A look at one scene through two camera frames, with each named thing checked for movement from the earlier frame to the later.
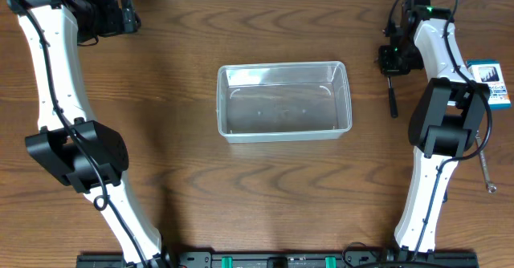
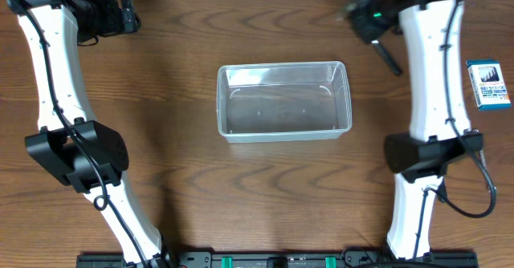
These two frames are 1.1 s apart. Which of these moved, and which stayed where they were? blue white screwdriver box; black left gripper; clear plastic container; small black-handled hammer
Moved: small black-handled hammer
Stayed: blue white screwdriver box; clear plastic container; black left gripper
